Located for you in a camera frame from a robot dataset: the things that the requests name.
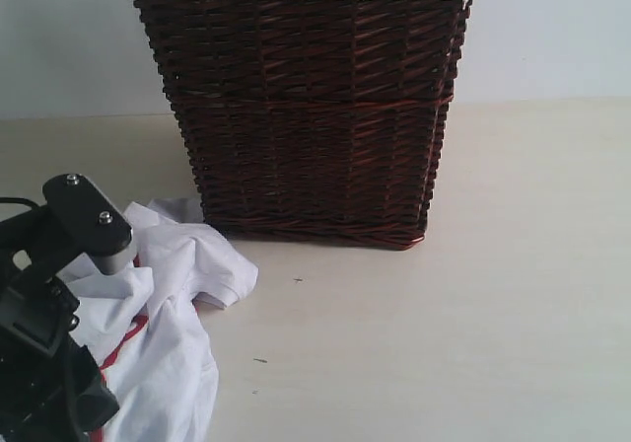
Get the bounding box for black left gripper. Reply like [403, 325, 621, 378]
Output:
[1, 205, 119, 441]

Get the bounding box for white t-shirt with red lettering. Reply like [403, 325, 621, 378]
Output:
[61, 199, 258, 441]

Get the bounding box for dark brown wicker basket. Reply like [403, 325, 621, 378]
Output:
[134, 0, 470, 250]

